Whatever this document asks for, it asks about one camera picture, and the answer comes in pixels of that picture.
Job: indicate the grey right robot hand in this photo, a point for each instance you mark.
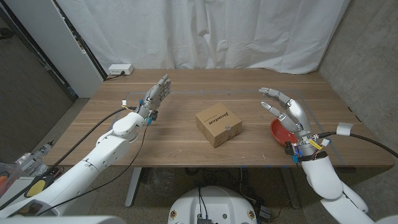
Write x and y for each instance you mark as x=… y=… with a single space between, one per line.
x=297 y=116

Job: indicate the small grey floor box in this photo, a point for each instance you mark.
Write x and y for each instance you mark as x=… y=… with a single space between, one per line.
x=265 y=213

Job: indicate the white power strip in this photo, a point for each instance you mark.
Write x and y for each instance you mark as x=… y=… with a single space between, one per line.
x=119 y=69

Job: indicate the white robot shoulder shell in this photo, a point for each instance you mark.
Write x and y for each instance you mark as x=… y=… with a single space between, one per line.
x=62 y=220

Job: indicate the brown cardboard box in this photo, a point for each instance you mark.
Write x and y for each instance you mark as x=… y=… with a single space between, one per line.
x=214 y=124

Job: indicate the clear plastic tool clutter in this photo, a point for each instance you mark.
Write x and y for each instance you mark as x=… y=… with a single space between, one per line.
x=34 y=158

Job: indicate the clear plastic container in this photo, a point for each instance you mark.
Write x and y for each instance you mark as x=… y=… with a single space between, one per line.
x=7 y=179

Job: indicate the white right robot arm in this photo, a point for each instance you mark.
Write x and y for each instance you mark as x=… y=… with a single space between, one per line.
x=323 y=177

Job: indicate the white cabinet panel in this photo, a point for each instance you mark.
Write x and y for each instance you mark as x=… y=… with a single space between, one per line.
x=62 y=46

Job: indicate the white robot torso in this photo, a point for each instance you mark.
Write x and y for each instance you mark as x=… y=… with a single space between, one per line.
x=214 y=205

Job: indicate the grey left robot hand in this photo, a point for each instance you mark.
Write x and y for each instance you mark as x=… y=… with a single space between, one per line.
x=157 y=95

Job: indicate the yellow and black pedal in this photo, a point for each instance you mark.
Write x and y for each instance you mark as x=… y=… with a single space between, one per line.
x=35 y=188

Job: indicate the red bowl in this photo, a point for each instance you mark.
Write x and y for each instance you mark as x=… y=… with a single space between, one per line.
x=278 y=133

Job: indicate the white curtain backdrop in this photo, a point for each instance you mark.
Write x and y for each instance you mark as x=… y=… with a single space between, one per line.
x=202 y=34

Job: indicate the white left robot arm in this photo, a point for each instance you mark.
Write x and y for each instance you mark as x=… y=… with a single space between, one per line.
x=105 y=152

